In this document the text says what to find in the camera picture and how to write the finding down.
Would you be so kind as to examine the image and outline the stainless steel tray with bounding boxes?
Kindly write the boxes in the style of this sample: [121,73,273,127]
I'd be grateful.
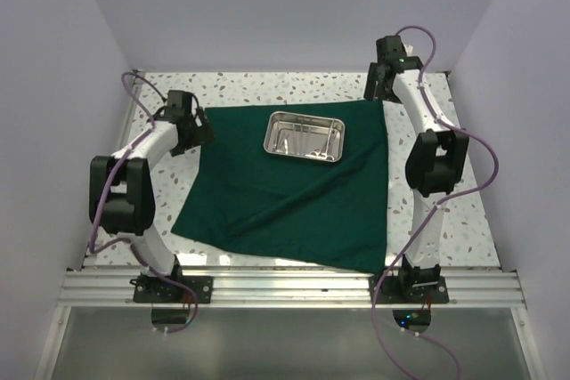
[263,111,346,163]

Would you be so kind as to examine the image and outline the green surgical cloth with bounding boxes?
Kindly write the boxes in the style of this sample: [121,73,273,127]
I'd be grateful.
[172,100,389,274]

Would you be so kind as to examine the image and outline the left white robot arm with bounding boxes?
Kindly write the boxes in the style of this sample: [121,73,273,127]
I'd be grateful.
[87,104,214,303]

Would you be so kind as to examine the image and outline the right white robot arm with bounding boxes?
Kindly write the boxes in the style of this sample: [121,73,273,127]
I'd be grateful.
[364,57,469,303]

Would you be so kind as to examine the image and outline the steel surgical scissors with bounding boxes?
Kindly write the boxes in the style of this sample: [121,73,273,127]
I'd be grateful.
[310,118,336,160]

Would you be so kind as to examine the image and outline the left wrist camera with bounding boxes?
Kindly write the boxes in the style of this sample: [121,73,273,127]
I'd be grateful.
[166,90,195,110]

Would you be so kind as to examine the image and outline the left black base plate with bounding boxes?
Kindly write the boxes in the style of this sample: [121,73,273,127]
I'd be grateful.
[129,274,214,304]

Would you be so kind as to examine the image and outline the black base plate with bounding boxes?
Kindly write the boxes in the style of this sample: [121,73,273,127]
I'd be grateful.
[129,274,214,304]
[368,275,450,304]

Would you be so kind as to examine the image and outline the aluminium rail frame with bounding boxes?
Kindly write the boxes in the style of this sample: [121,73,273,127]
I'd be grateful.
[33,69,542,380]

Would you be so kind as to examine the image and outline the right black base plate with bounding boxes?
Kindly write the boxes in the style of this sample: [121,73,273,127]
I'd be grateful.
[368,275,450,304]

